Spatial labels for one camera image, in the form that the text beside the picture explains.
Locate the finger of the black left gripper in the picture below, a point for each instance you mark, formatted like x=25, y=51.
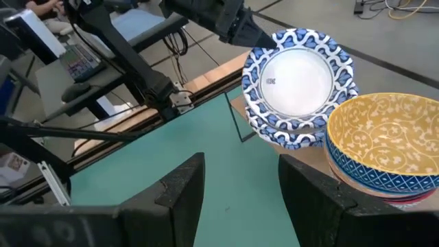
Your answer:
x=252, y=36

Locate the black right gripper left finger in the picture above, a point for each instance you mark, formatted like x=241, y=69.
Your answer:
x=154, y=219

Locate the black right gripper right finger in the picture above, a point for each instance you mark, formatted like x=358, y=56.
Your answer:
x=343, y=223

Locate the blue patterned ceramic bowl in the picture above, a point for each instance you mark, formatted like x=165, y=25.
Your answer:
x=370, y=176

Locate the red and white ceramic bowl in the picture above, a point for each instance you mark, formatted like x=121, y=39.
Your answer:
x=394, y=199

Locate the blue patterned paper bowl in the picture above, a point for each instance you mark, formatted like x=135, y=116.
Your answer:
x=291, y=144
x=354, y=92
x=295, y=82

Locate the yellow patterned ceramic bowl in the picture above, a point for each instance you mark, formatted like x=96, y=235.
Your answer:
x=384, y=133

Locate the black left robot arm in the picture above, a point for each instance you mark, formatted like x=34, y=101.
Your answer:
x=120, y=51

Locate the grey monitor with blue screen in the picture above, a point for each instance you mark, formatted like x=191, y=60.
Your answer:
x=137, y=24

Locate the green table mat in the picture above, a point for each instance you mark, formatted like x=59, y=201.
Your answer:
x=223, y=192

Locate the silver aluminium extrusion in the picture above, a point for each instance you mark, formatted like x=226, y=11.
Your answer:
x=55, y=185

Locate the black power adapter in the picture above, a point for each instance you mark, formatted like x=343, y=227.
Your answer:
x=358, y=7

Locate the colourful backlit keyboard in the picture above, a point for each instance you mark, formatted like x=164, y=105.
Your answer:
x=80, y=61

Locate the black rounded device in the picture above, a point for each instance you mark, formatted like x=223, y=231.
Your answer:
x=75, y=92

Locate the white box with QR code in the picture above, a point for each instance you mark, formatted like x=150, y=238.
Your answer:
x=13, y=164

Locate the person's hand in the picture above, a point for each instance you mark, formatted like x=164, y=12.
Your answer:
x=44, y=7

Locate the white slab device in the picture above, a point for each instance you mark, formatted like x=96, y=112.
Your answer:
x=34, y=34

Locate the grey left arm base plate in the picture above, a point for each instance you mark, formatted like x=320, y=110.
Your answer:
x=180, y=99

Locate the black metal table frame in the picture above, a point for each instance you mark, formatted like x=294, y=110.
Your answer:
x=68, y=131

